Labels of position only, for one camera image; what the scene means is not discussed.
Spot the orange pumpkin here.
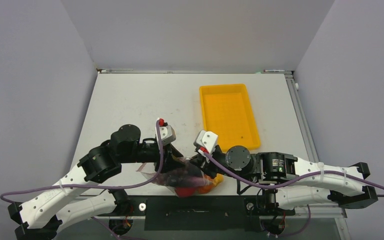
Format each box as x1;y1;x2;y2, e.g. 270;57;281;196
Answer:
197;184;216;195

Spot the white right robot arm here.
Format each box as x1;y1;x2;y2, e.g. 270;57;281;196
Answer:
190;145;378;214

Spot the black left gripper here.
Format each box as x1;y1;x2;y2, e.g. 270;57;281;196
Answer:
119;140;185;173

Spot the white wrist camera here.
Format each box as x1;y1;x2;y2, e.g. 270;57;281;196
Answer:
155;118;177;146
193;130;219;155

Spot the red tomato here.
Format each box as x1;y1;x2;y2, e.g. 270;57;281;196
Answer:
174;187;197;198

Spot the yellow plastic tray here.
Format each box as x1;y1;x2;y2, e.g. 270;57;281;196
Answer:
199;83;261;152

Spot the yellow bell pepper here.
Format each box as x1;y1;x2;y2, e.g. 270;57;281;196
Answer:
211;173;224;186

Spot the dark red grape bunch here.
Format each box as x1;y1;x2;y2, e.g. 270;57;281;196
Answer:
155;167;205;188

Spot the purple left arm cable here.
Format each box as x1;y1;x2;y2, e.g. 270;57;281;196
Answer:
0;119;165;240

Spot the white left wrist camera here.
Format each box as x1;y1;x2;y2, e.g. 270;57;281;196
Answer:
155;118;177;146

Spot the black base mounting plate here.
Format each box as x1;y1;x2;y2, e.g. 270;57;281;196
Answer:
104;195;296;232

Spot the marker pen on ledge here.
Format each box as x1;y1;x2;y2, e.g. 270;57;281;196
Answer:
263;69;286;74

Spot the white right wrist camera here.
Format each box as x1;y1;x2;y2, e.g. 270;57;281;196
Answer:
193;130;219;155

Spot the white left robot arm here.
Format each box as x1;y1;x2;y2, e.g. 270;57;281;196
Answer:
8;119;183;240

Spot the clear pink-dotted zip bag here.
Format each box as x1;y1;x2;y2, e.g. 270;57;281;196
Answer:
151;161;224;198

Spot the aluminium side rail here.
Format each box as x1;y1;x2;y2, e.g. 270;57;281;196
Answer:
283;70;348;220

